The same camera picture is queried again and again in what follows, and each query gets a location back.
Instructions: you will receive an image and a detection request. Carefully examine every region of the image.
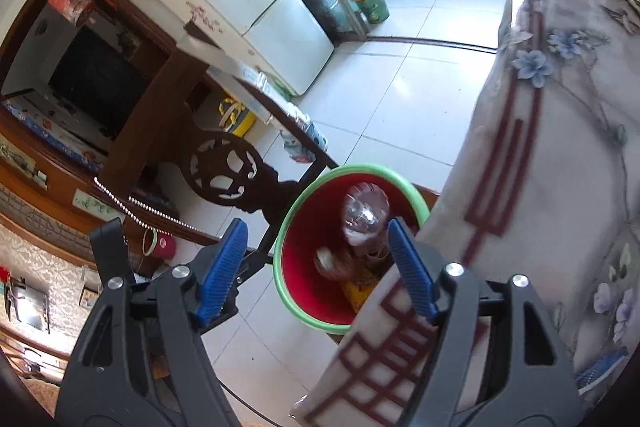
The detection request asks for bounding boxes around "red round tin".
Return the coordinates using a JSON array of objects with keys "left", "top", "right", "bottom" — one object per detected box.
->
[{"left": 48, "top": 0, "right": 95, "bottom": 26}]

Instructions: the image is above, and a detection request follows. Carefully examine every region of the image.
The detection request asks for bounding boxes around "red bucket with green rim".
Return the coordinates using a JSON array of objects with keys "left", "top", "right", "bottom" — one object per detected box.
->
[{"left": 272, "top": 163, "right": 432, "bottom": 335}]

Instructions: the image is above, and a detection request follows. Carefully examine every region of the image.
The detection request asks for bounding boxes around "red cup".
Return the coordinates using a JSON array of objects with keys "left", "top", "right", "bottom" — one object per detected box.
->
[{"left": 152, "top": 234, "right": 177, "bottom": 259}]

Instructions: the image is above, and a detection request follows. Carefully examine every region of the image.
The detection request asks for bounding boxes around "black television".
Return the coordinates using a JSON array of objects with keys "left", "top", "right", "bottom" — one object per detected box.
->
[{"left": 2, "top": 4, "right": 151, "bottom": 140}]

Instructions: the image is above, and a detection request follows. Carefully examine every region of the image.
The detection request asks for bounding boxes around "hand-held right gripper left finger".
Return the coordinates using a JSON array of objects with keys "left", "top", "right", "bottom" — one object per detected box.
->
[{"left": 55, "top": 217, "right": 249, "bottom": 427}]

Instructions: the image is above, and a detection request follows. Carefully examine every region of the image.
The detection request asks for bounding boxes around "snack wrapper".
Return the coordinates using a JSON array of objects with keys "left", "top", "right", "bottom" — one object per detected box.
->
[{"left": 313, "top": 247, "right": 351, "bottom": 280}]

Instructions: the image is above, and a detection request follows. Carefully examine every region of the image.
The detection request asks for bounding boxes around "white printed cloth strip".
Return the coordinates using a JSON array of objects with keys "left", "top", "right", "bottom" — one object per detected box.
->
[{"left": 210, "top": 67, "right": 331, "bottom": 152}]

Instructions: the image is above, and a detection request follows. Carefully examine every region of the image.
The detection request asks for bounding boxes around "green trash bin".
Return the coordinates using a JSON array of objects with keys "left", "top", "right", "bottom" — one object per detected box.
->
[{"left": 341, "top": 0, "right": 391, "bottom": 25}]

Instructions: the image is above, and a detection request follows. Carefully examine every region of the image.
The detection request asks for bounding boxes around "yellow bag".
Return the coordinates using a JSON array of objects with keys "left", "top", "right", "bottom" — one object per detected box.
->
[{"left": 218, "top": 97, "right": 257, "bottom": 138}]

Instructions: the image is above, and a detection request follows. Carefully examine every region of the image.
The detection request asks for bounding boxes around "black cable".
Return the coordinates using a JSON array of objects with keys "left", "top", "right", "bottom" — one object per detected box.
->
[{"left": 220, "top": 382, "right": 281, "bottom": 427}]

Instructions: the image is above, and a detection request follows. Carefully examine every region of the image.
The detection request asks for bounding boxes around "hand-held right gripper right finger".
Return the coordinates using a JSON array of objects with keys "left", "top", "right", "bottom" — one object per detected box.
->
[{"left": 386, "top": 217, "right": 585, "bottom": 427}]

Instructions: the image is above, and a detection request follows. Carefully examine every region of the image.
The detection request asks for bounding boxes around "clear plastic bottle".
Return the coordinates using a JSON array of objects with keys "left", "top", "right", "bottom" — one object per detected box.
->
[{"left": 341, "top": 182, "right": 392, "bottom": 253}]

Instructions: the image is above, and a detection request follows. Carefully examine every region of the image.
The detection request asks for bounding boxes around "carved dark wooden chair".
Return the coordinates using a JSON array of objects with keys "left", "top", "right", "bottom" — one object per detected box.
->
[{"left": 92, "top": 67, "right": 346, "bottom": 268}]

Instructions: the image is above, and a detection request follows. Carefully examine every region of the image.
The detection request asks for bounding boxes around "yellow packet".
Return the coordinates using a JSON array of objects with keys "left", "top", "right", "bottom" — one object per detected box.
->
[{"left": 342, "top": 269, "right": 386, "bottom": 313}]

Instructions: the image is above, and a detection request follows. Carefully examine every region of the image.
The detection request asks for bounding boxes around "white beaded cord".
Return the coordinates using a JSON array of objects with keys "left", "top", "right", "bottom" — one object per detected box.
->
[{"left": 94, "top": 177, "right": 223, "bottom": 233}]

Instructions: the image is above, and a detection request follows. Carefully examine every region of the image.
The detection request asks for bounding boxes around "wooden television cabinet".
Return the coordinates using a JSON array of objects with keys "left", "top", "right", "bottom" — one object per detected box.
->
[{"left": 0, "top": 0, "right": 211, "bottom": 238}]

